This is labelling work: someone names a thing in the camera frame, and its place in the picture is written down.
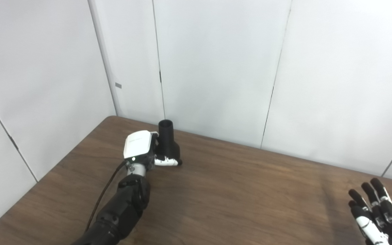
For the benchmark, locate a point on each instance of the black and white right hand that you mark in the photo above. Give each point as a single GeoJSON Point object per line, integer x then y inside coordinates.
{"type": "Point", "coordinates": [383, 224]}

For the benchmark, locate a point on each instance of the black and white left hand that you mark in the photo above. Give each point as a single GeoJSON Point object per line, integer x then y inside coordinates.
{"type": "Point", "coordinates": [137, 144]}

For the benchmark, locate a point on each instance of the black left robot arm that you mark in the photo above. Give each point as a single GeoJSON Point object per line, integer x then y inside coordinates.
{"type": "Point", "coordinates": [124, 204]}

